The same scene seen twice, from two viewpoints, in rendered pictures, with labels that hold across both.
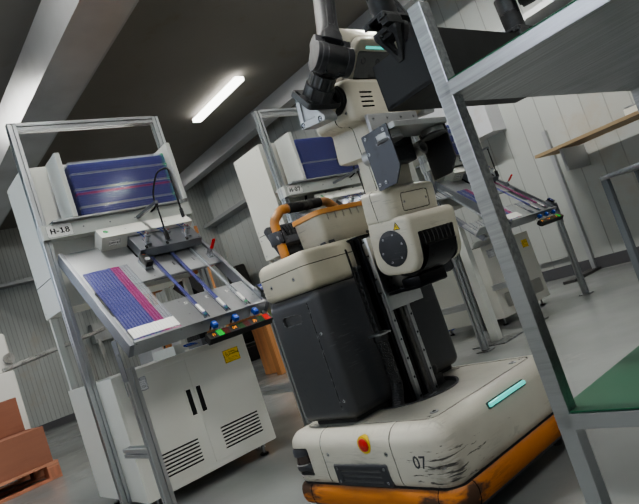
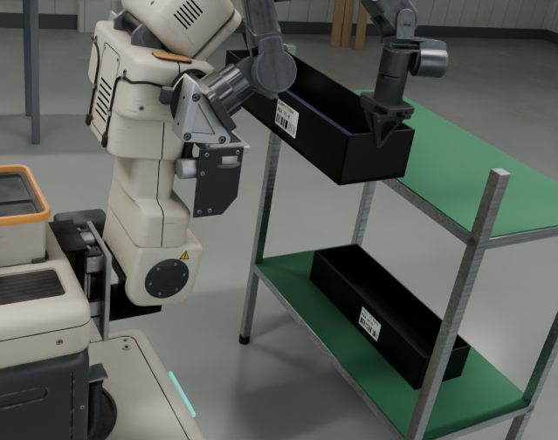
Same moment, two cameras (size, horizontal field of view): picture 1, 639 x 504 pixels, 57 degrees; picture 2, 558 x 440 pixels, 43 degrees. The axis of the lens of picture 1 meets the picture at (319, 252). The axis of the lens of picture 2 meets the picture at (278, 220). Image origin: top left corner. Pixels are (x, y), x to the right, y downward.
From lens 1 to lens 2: 1.91 m
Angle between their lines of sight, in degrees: 85
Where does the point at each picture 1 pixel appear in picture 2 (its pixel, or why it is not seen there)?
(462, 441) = not seen: outside the picture
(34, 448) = not seen: outside the picture
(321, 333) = (84, 406)
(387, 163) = (222, 190)
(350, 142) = (151, 133)
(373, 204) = (165, 225)
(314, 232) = (26, 242)
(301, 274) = (82, 334)
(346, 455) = not seen: outside the picture
